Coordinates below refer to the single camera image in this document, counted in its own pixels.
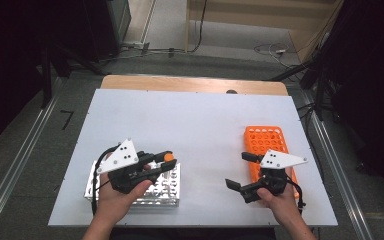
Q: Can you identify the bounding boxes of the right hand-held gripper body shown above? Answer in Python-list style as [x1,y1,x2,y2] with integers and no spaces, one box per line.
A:
[239,149,309,205]

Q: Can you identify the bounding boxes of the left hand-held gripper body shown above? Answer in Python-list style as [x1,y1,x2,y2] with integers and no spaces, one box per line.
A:
[96,138,164,195]

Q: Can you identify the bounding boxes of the silver metal tube rack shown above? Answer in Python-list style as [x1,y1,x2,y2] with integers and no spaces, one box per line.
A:
[83,159,182,208]

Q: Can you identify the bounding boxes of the orange plastic tube rack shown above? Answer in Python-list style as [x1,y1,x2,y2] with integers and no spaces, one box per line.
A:
[244,125,299,200]

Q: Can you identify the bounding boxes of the person's left hand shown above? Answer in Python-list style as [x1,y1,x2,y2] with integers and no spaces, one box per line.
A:
[95,164,155,222]

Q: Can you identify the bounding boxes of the person's right hand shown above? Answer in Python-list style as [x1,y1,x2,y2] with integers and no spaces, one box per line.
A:
[256,186,304,225]

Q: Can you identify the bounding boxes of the white board mat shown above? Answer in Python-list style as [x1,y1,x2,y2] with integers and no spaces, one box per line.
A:
[48,88,338,228]

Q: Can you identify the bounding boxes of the black metal stand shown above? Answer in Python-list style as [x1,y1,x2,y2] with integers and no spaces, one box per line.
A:
[39,43,53,110]

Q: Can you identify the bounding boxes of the black cabinet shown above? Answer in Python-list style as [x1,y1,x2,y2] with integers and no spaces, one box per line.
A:
[82,0,132,63]

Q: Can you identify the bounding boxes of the left hand-held gripper black cable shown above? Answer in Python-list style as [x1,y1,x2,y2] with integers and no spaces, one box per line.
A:
[91,144,121,216]

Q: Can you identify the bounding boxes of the hand-held gripper black cable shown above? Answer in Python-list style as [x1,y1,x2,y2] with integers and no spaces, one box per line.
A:
[285,178,308,212]
[91,144,121,216]

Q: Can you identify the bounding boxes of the right hand-held gripper black cable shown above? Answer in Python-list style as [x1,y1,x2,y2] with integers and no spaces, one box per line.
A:
[285,178,308,212]

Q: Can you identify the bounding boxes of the metal floor rail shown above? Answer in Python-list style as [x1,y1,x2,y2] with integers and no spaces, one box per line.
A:
[293,85,375,240]
[0,77,63,240]

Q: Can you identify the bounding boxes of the bundle of floor cables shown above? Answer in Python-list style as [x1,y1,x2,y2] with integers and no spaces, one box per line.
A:
[99,40,188,65]

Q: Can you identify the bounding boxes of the white floor cable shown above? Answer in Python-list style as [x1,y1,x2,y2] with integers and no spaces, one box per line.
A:
[253,42,302,69]

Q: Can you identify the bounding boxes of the black hanging cable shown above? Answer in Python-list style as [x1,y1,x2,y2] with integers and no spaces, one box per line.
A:
[189,0,209,54]

